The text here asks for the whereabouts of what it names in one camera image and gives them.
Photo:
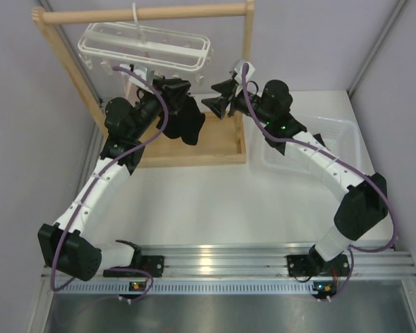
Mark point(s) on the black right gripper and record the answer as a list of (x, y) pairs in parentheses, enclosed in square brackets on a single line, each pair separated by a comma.
[(219, 105)]

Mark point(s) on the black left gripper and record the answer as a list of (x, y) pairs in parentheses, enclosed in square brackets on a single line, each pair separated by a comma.
[(156, 98)]

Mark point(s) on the black striped sock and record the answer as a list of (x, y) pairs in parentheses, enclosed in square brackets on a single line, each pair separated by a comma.
[(172, 130)]

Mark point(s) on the white plastic clip hanger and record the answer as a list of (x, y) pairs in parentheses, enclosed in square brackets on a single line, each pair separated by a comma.
[(162, 51)]

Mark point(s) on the pink sock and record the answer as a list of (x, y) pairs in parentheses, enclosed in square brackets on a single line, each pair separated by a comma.
[(131, 91)]

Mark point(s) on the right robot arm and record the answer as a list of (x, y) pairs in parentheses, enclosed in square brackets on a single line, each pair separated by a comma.
[(361, 197)]

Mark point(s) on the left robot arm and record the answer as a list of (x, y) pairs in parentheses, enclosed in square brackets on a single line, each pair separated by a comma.
[(65, 244)]

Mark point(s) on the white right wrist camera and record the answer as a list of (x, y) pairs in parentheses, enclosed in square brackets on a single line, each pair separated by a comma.
[(242, 68)]

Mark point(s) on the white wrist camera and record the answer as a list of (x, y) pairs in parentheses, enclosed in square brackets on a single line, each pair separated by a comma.
[(242, 68), (139, 75)]

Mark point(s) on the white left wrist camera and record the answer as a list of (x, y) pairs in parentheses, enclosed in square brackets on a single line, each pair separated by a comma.
[(139, 75)]

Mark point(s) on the wooden drying rack frame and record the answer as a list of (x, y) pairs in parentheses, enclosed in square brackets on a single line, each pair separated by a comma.
[(221, 142)]

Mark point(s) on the aluminium mounting rail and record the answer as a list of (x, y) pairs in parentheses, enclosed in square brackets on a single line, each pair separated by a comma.
[(257, 270)]

